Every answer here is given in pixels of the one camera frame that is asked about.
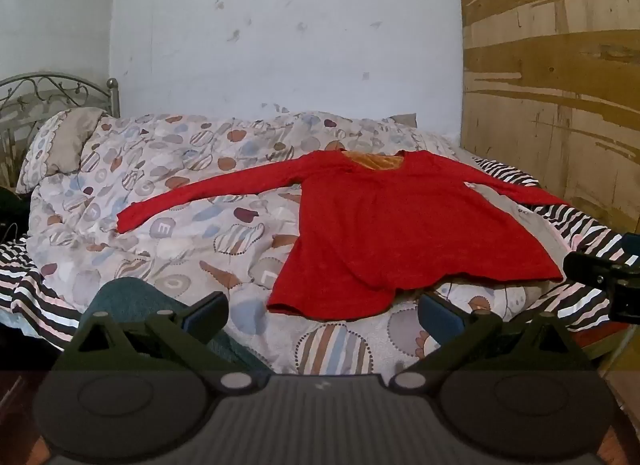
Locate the black and white striped sheet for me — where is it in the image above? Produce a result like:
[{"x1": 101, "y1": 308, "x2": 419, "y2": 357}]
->
[{"x1": 0, "y1": 156, "x2": 640, "y2": 361}]

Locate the teal cloth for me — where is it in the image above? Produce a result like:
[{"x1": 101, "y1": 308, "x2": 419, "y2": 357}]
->
[{"x1": 79, "y1": 277, "x2": 273, "y2": 377}]

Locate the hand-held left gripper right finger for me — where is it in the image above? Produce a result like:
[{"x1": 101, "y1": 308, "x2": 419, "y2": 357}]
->
[{"x1": 390, "y1": 294, "x2": 587, "y2": 394}]

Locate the red long-sleeve shirt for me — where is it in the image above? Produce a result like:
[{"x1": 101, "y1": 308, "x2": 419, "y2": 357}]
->
[{"x1": 116, "y1": 149, "x2": 571, "y2": 322}]

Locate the wooden board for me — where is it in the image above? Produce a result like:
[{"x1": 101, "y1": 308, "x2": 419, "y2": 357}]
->
[{"x1": 454, "y1": 0, "x2": 640, "y2": 236}]

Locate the grey cloth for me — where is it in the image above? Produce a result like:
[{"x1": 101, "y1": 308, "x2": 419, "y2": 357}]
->
[{"x1": 472, "y1": 180, "x2": 573, "y2": 258}]

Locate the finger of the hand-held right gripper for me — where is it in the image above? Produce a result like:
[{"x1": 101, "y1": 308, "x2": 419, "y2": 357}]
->
[{"x1": 562, "y1": 250, "x2": 632, "y2": 292}]

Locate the metal bed headboard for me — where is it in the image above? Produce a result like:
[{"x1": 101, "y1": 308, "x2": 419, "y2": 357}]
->
[{"x1": 0, "y1": 72, "x2": 122, "y2": 181}]

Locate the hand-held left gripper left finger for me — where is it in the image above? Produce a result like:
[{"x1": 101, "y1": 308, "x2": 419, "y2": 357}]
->
[{"x1": 60, "y1": 291, "x2": 257, "y2": 394}]

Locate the patterned duvet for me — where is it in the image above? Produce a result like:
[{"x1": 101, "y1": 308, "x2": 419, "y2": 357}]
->
[{"x1": 29, "y1": 112, "x2": 541, "y2": 377}]

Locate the dark object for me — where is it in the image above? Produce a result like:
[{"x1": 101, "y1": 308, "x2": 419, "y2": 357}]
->
[{"x1": 0, "y1": 185, "x2": 32, "y2": 243}]

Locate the patterned pillow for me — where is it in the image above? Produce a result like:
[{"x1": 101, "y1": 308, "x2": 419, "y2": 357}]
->
[{"x1": 15, "y1": 108, "x2": 108, "y2": 195}]

